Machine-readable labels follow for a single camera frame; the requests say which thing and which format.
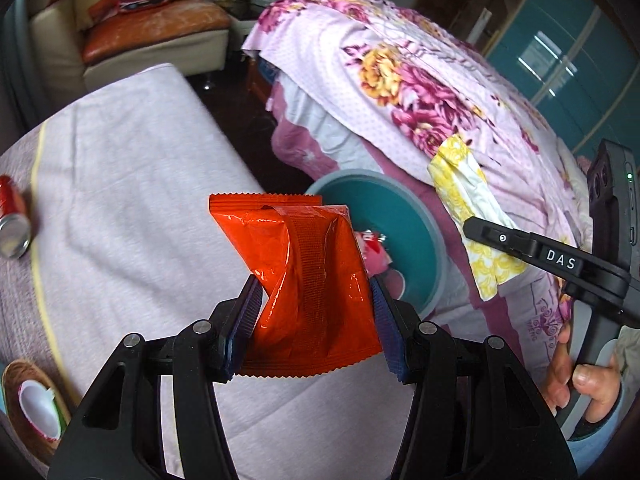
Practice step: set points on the teal wardrobe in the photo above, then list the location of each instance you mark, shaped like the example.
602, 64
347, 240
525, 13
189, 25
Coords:
565, 45

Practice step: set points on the orange foil wrapper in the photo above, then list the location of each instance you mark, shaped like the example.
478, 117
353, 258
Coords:
310, 270

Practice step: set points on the pink quilt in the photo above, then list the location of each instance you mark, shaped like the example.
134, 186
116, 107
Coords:
310, 145

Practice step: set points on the pink floral bedsheet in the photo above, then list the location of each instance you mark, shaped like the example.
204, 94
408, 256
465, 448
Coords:
400, 60

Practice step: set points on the wicker basket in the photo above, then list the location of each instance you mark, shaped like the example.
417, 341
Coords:
15, 375

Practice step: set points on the yellow patterned cloth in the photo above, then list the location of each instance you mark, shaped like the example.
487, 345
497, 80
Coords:
465, 190

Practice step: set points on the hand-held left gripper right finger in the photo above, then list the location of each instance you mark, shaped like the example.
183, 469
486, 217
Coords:
385, 325

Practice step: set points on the pink wrapper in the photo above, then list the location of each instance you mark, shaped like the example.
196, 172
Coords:
372, 252

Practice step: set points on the grey-green curtain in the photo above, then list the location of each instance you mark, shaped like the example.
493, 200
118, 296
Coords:
20, 75

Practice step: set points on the white cup with red rim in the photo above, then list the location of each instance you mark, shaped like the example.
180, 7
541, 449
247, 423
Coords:
40, 410

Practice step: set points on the teal plastic basin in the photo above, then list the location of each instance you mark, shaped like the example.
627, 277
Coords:
400, 230

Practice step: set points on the person's right hand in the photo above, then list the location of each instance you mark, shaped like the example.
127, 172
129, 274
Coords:
595, 380

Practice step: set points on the cream armchair with orange cushion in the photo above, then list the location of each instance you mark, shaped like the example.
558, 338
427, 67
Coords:
150, 25

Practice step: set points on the dark wooden cabinet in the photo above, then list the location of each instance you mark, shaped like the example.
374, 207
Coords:
465, 0

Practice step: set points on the red drink can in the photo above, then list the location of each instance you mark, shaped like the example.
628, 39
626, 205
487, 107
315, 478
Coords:
12, 215

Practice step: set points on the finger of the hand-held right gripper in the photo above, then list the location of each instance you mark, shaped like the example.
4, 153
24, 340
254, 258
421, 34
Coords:
500, 237

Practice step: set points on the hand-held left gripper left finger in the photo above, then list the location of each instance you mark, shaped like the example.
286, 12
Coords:
245, 320

